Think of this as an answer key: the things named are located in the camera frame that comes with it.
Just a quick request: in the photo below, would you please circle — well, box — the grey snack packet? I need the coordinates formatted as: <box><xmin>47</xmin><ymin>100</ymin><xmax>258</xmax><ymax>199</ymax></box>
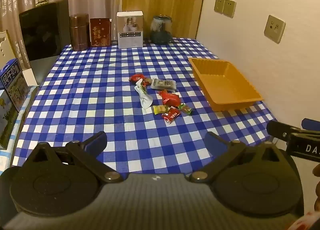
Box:
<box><xmin>150</xmin><ymin>78</ymin><xmax>177</xmax><ymax>93</ymax></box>

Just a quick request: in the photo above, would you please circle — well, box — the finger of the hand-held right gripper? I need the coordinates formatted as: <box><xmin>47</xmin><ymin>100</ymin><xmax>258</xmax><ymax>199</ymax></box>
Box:
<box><xmin>301</xmin><ymin>118</ymin><xmax>320</xmax><ymax>131</ymax></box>
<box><xmin>266</xmin><ymin>120</ymin><xmax>300</xmax><ymax>143</ymax></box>

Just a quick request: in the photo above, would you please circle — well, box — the orange plastic tray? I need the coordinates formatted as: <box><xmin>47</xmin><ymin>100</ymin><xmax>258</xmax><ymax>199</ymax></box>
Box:
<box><xmin>188</xmin><ymin>57</ymin><xmax>264</xmax><ymax>112</ymax></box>

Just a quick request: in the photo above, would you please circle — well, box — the dark red box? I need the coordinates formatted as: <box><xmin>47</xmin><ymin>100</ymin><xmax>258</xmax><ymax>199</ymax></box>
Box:
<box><xmin>89</xmin><ymin>18</ymin><xmax>112</xmax><ymax>47</ymax></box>

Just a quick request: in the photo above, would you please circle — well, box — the wall power socket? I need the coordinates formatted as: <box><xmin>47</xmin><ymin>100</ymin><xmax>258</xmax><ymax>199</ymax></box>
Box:
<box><xmin>222</xmin><ymin>0</ymin><xmax>237</xmax><ymax>18</ymax></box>
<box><xmin>214</xmin><ymin>0</ymin><xmax>225</xmax><ymax>14</ymax></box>

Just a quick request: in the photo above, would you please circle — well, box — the brown canister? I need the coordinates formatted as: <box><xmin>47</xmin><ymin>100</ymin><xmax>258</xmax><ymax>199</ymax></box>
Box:
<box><xmin>69</xmin><ymin>13</ymin><xmax>90</xmax><ymax>51</ymax></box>

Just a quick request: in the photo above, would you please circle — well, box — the white snack packet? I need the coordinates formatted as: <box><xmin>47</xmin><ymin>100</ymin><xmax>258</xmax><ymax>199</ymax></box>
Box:
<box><xmin>134</xmin><ymin>81</ymin><xmax>153</xmax><ymax>108</ymax></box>

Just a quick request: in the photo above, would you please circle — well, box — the wall data socket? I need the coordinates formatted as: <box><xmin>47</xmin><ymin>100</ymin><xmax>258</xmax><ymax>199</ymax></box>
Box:
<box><xmin>264</xmin><ymin>15</ymin><xmax>286</xmax><ymax>44</ymax></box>

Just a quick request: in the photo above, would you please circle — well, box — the round red candy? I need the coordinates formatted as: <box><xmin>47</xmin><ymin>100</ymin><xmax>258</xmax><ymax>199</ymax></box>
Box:
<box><xmin>129</xmin><ymin>73</ymin><xmax>145</xmax><ymax>83</ymax></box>

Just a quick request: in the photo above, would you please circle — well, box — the blue white checked tablecloth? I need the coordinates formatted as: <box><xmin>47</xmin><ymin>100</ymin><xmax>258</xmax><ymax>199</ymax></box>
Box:
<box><xmin>10</xmin><ymin>37</ymin><xmax>278</xmax><ymax>175</ymax></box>

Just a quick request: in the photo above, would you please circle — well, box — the glass jar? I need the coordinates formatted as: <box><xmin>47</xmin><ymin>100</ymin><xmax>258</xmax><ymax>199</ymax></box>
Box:
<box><xmin>150</xmin><ymin>15</ymin><xmax>173</xmax><ymax>45</ymax></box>

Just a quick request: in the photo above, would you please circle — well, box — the pale blue cloth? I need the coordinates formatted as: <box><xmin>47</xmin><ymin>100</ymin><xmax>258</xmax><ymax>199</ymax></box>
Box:
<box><xmin>0</xmin><ymin>86</ymin><xmax>38</xmax><ymax>170</ymax></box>

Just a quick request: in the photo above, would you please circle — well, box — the white box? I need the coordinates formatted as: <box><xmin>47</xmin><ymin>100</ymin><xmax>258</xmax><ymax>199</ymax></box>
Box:
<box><xmin>117</xmin><ymin>11</ymin><xmax>144</xmax><ymax>49</ymax></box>

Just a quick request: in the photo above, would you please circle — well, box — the large red candy packet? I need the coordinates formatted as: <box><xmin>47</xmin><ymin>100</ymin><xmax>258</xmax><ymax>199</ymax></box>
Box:
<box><xmin>158</xmin><ymin>90</ymin><xmax>181</xmax><ymax>107</ymax></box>

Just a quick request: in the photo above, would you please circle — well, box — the black screen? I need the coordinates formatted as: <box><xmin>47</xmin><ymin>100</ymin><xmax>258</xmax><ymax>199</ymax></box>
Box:
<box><xmin>19</xmin><ymin>0</ymin><xmax>70</xmax><ymax>61</ymax></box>

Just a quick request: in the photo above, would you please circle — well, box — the green candy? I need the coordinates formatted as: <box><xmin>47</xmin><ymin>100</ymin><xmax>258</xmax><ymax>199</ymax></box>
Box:
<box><xmin>178</xmin><ymin>103</ymin><xmax>193</xmax><ymax>116</ymax></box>

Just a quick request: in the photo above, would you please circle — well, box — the person's right hand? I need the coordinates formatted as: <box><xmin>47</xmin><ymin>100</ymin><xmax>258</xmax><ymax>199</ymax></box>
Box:
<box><xmin>312</xmin><ymin>164</ymin><xmax>320</xmax><ymax>211</ymax></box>

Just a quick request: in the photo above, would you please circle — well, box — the yellow candy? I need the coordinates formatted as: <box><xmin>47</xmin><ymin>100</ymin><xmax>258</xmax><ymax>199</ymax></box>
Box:
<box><xmin>153</xmin><ymin>105</ymin><xmax>170</xmax><ymax>115</ymax></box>

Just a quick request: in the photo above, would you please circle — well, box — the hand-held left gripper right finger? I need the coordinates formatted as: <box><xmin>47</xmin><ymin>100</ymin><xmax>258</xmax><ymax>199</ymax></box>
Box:
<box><xmin>186</xmin><ymin>131</ymin><xmax>288</xmax><ymax>184</ymax></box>

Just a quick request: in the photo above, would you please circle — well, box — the red white printed candy packet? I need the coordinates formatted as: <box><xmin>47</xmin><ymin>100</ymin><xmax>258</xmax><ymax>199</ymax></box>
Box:
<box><xmin>161</xmin><ymin>107</ymin><xmax>181</xmax><ymax>125</ymax></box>

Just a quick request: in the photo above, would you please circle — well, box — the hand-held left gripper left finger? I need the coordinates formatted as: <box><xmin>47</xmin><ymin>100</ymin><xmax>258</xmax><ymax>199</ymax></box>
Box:
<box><xmin>21</xmin><ymin>131</ymin><xmax>124</xmax><ymax>184</ymax></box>

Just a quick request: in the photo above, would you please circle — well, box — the blue milk carton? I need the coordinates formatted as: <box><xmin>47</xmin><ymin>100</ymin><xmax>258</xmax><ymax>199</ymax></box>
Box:
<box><xmin>0</xmin><ymin>58</ymin><xmax>30</xmax><ymax>113</ymax></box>
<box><xmin>0</xmin><ymin>89</ymin><xmax>19</xmax><ymax>150</ymax></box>

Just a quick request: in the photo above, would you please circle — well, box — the white chair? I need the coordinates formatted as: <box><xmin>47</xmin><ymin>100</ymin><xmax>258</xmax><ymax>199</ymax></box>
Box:
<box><xmin>0</xmin><ymin>30</ymin><xmax>19</xmax><ymax>63</ymax></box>

